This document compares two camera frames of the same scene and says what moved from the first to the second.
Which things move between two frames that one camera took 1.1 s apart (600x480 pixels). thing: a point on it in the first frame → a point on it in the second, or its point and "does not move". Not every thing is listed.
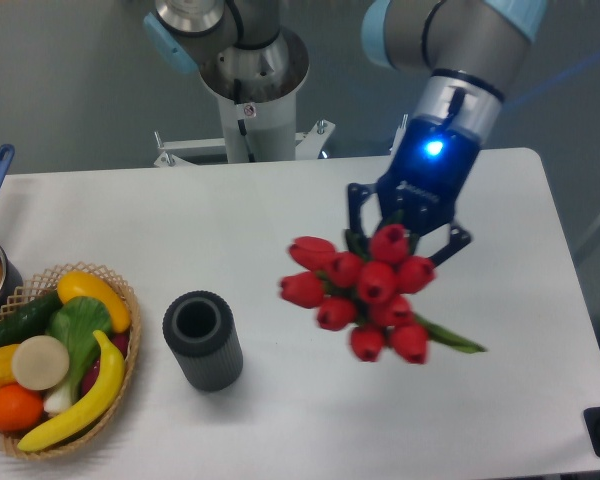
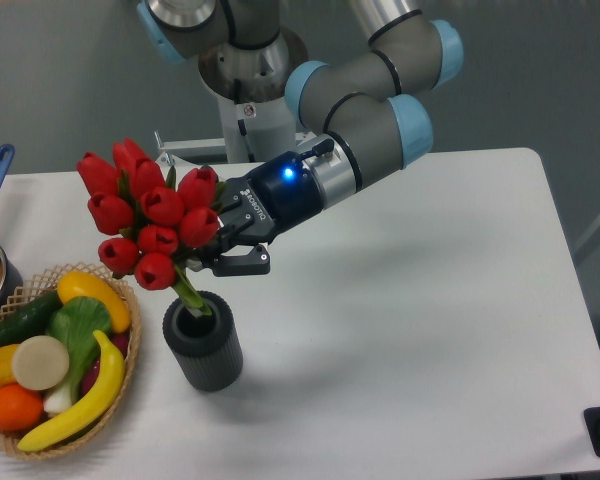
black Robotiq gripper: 430,174 → 276,193
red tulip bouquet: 369,296 → 151,223
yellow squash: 79,283 does not move
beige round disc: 40,363 does not move
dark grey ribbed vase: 200,329 does not move
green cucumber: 23,323 does not move
